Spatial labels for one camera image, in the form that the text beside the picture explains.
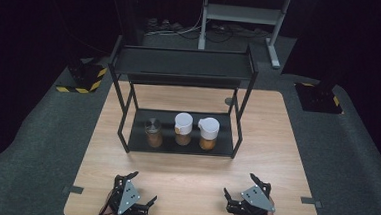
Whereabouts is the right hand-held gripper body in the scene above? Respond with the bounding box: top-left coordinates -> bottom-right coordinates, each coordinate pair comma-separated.
226,179 -> 279,215

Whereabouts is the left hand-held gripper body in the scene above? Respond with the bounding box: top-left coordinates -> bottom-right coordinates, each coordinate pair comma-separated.
107,173 -> 152,215

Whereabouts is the glass jar with silver lid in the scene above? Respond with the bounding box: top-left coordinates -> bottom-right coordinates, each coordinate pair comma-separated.
142,117 -> 165,150

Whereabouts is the white-lidded jar with spout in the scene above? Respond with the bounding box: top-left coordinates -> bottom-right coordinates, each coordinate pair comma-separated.
195,116 -> 222,152

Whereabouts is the white-lidded jar with yellow tab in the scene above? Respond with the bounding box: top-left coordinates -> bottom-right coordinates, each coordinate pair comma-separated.
172,111 -> 195,148

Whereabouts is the black two-tier metal rack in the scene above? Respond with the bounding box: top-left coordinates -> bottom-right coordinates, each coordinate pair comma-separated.
103,34 -> 261,161

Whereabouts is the grey tape strip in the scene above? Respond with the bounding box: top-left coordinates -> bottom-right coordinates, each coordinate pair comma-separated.
61,184 -> 84,196
300,195 -> 323,210

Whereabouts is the black base with hazard tape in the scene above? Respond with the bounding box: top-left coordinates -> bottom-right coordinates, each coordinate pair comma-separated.
55,54 -> 109,96
292,81 -> 345,116

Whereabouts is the black power strip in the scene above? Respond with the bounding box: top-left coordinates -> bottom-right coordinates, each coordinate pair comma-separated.
145,17 -> 186,35

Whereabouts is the grey metal stand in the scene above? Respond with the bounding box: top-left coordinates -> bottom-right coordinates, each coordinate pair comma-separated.
196,0 -> 294,70

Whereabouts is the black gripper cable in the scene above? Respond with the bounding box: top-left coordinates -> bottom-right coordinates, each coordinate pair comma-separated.
93,195 -> 116,215

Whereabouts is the black cable bundle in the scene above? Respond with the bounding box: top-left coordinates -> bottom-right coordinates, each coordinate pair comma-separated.
204,20 -> 272,47

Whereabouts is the white cable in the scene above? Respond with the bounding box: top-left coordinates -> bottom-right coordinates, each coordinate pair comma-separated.
145,3 -> 207,40

